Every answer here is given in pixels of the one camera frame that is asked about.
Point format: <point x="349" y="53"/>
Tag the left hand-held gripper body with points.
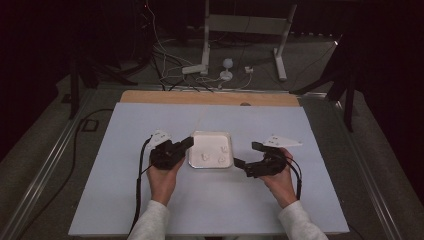
<point x="165" y="155"/>

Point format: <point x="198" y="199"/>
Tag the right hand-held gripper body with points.
<point x="266" y="166"/>

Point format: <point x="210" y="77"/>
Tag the white food piece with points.
<point x="222" y="160"/>
<point x="225" y="149"/>
<point x="205" y="156"/>

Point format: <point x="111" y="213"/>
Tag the square metal tray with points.
<point x="210" y="143"/>

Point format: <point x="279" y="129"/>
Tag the person's right hand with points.
<point x="283" y="186"/>

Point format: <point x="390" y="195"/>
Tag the person's left hand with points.
<point x="163" y="185"/>

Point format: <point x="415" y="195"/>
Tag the wooden board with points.
<point x="186" y="97"/>

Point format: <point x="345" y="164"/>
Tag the light blue table mat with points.
<point x="116" y="173"/>

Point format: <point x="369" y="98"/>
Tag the white power strip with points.
<point x="193" y="69"/>

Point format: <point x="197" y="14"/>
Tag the white plug adapter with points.
<point x="248" y="69"/>

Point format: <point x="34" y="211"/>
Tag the black tripod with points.
<point x="74" y="90"/>
<point x="348" y="100"/>

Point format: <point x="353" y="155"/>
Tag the white metal stand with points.
<point x="246" y="24"/>

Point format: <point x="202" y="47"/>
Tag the white round-headed camera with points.
<point x="227" y="68"/>

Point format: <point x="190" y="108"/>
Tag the aluminium rail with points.
<point x="50" y="160"/>
<point x="366" y="173"/>

